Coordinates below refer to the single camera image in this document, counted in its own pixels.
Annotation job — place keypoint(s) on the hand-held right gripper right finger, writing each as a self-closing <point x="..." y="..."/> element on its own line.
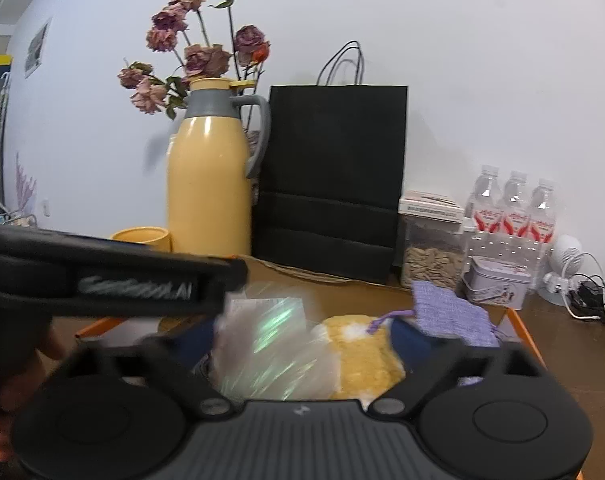
<point x="415" y="342"/>

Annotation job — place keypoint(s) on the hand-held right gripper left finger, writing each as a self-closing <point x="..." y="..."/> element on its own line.
<point x="200" y="340"/>

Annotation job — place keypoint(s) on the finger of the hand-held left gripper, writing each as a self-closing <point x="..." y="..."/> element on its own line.
<point x="132" y="285"/>

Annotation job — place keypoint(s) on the lilac knitted pouch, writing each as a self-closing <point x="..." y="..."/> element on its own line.
<point x="447" y="315"/>

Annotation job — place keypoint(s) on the yellow plush toy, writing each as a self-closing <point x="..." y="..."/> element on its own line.
<point x="362" y="360"/>

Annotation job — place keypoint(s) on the clear plastic bottle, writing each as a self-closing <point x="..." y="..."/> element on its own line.
<point x="272" y="345"/>

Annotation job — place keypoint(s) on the red orange cardboard box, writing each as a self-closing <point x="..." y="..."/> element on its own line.
<point x="342" y="300"/>

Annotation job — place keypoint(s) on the person's left hand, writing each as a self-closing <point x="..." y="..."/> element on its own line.
<point x="50" y="345"/>

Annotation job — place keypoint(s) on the yellow ceramic mug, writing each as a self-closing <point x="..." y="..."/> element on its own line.
<point x="142" y="237"/>

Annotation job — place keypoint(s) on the clear jar of seeds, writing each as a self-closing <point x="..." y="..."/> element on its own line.
<point x="427" y="260"/>

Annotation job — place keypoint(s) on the small printed tin box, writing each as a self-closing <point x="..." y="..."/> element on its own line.
<point x="494" y="282"/>

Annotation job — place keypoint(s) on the yellow thermos jug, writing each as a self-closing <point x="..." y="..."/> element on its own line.
<point x="207" y="185"/>

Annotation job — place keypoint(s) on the purple lavender decoration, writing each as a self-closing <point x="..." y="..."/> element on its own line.
<point x="25" y="185"/>

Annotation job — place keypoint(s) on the clear water bottle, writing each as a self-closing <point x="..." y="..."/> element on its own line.
<point x="542" y="210"/>
<point x="486" y="195"/>
<point x="514" y="205"/>

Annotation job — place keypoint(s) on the black paper bag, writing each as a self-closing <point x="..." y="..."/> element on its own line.
<point x="332" y="160"/>

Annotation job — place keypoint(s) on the dried pink rose bouquet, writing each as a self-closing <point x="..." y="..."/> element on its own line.
<point x="207" y="60"/>

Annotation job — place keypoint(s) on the wall switch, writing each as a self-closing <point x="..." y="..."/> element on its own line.
<point x="45" y="207"/>

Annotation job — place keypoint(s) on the wall poster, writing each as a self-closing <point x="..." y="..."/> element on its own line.
<point x="37" y="47"/>

